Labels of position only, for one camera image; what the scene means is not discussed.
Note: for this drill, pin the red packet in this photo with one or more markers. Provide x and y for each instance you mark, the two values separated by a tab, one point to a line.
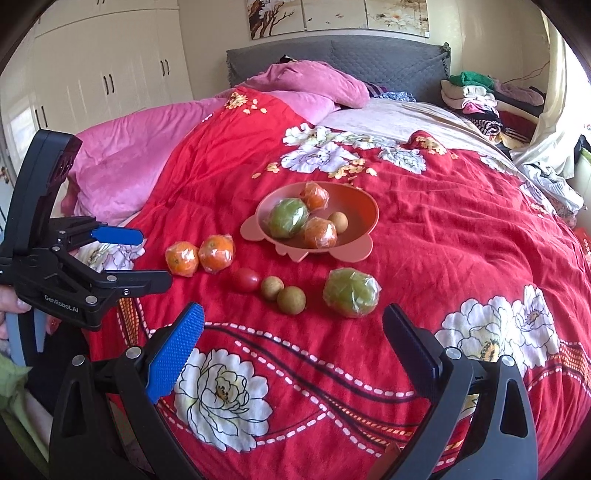
585	242

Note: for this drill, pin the beige blanket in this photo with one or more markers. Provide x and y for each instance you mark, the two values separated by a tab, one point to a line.
397	115

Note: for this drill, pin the red floral blanket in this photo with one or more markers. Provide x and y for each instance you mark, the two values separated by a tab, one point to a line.
438	240

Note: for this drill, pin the pile of folded clothes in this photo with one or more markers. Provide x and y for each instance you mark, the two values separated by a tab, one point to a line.
475	99

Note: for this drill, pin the orange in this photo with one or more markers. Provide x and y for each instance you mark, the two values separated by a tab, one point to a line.
320	232
216	253
182	258
315	195

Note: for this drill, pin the grey padded headboard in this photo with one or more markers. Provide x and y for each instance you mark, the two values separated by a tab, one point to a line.
392	60

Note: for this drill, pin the green citrus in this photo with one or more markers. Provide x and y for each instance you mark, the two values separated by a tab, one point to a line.
288	218
352	293

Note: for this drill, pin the pink plastic bowl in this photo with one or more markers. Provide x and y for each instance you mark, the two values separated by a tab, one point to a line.
360	217

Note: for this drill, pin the white wardrobe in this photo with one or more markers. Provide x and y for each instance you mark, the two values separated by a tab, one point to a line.
115	60

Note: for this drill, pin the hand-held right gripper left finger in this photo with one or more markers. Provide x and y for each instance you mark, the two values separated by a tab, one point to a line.
175	350

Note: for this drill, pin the person's foot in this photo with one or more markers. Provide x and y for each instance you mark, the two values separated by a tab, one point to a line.
395	453

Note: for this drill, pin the green garment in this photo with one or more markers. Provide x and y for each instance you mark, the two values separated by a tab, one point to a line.
18	397

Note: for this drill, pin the brown longan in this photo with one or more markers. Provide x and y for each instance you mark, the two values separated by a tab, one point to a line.
337	222
291	300
271	288

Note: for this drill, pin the person's left hand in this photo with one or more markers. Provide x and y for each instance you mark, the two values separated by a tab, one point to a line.
11	302

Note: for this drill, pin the white box with green edge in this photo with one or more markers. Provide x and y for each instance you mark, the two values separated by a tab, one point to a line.
584	170

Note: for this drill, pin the pink quilt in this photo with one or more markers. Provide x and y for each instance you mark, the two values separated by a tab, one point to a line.
138	152

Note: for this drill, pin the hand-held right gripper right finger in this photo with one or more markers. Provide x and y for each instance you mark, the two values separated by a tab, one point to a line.
408	344

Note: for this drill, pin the patterned dark pillow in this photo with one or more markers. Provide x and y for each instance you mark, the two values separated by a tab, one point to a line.
390	94

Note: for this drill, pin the red tomato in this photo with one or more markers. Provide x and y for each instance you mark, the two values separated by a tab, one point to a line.
245	279

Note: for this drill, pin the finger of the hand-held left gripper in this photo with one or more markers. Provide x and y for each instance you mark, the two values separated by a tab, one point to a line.
120	235
143	282

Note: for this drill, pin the crumpled white clothes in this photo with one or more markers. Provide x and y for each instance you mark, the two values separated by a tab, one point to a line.
551	184

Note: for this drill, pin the cream curtain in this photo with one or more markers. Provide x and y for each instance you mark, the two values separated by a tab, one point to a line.
554	101

